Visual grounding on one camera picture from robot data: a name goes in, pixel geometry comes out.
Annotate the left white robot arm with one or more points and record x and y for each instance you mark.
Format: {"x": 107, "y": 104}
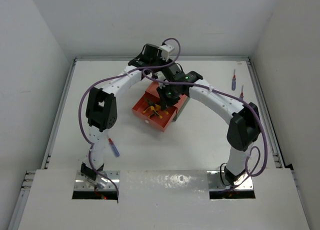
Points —
{"x": 97, "y": 111}

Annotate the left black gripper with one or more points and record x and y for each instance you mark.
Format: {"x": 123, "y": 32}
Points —
{"x": 163, "y": 61}

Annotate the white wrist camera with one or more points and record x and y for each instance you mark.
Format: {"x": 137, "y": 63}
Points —
{"x": 166, "y": 51}
{"x": 160, "y": 79}

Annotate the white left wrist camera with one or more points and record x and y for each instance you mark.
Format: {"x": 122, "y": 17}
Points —
{"x": 166, "y": 51}

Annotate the blue screwdriver right front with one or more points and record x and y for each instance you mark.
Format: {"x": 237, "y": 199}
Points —
{"x": 242, "y": 92}

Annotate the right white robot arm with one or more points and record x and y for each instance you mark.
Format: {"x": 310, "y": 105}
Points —
{"x": 243, "y": 128}

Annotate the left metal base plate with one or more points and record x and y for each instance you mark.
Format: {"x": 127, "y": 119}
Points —
{"x": 83, "y": 183}

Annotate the blue screwdriver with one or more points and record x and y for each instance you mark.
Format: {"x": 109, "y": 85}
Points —
{"x": 242, "y": 92}
{"x": 234, "y": 81}
{"x": 113, "y": 148}

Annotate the white front cover board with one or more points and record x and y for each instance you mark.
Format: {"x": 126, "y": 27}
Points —
{"x": 163, "y": 200}

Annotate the aluminium table frame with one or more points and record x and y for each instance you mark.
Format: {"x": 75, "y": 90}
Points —
{"x": 195, "y": 142}

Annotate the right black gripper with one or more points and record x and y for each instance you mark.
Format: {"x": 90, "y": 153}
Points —
{"x": 167, "y": 103}

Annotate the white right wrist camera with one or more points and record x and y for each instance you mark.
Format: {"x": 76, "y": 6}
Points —
{"x": 160, "y": 79}

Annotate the orange drawer box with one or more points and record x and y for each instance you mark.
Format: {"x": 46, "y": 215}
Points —
{"x": 157, "y": 123}

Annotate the blue screwdriver far right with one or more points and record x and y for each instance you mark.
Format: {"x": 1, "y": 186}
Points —
{"x": 234, "y": 81}

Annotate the blue screwdriver near left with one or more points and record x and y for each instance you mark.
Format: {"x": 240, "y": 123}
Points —
{"x": 113, "y": 148}

